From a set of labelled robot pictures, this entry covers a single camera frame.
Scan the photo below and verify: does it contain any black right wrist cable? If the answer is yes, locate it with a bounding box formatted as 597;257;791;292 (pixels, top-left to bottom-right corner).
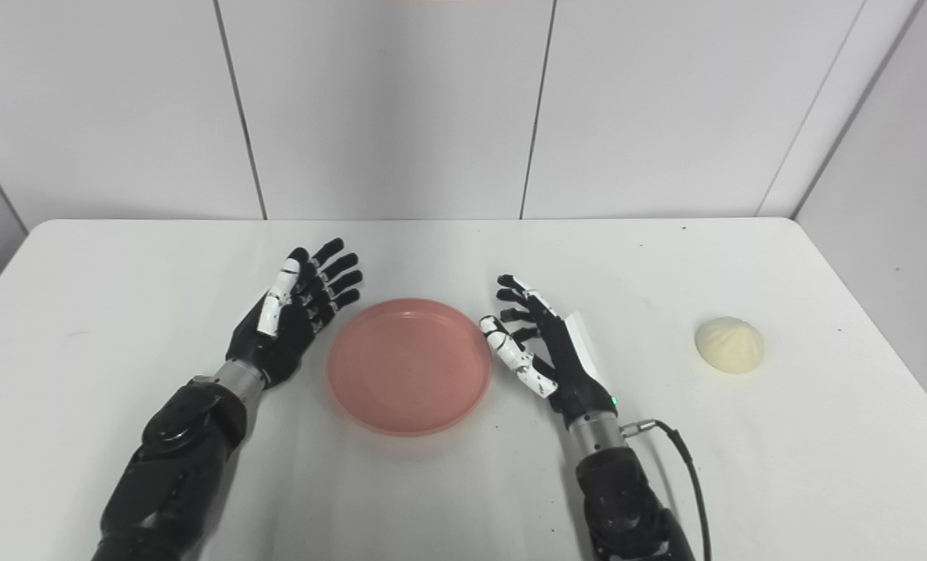
621;419;714;561

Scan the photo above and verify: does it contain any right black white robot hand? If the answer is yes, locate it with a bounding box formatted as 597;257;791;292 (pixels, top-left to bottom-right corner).
479;273;620;429

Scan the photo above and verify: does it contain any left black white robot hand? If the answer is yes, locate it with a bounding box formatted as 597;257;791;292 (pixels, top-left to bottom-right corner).
224;238;365;390

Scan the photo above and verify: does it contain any cream steamed bun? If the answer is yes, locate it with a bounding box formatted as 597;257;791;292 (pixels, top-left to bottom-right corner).
695;316;766;375

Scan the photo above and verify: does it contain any pink round plate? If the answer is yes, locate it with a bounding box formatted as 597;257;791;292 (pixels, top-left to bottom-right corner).
326;298;493;437

